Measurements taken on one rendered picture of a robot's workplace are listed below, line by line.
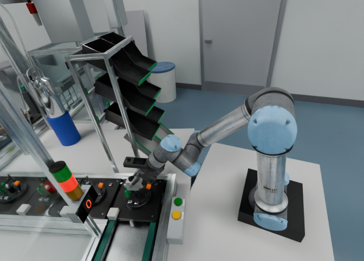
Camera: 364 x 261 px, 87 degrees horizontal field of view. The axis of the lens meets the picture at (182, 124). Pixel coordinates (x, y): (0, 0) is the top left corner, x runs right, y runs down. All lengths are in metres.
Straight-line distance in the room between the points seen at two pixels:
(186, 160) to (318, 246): 0.72
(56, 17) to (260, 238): 2.04
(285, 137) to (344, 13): 3.30
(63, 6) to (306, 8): 3.08
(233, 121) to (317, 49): 3.17
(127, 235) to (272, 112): 0.86
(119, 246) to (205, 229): 0.41
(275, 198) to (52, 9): 1.94
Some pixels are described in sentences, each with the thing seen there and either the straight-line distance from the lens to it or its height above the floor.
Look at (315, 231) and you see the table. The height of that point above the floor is 0.86.
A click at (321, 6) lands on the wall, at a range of 3.70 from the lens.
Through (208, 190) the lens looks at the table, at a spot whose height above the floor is 0.86.
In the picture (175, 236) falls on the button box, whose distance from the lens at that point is 0.98.
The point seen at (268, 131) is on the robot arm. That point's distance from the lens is 0.54.
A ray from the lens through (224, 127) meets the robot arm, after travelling 0.75.
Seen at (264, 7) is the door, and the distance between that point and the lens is 3.63.
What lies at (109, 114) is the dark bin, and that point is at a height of 1.34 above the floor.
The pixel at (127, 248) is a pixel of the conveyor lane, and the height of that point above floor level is 0.92.
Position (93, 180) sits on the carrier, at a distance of 1.30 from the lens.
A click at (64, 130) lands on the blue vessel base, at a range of 1.79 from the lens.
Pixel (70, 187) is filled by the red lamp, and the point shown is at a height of 1.33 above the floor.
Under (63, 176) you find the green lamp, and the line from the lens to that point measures 0.76.
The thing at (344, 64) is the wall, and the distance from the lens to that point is 3.95.
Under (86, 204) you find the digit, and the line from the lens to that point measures 0.87.
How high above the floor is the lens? 1.85
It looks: 35 degrees down
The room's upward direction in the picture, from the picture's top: 6 degrees counter-clockwise
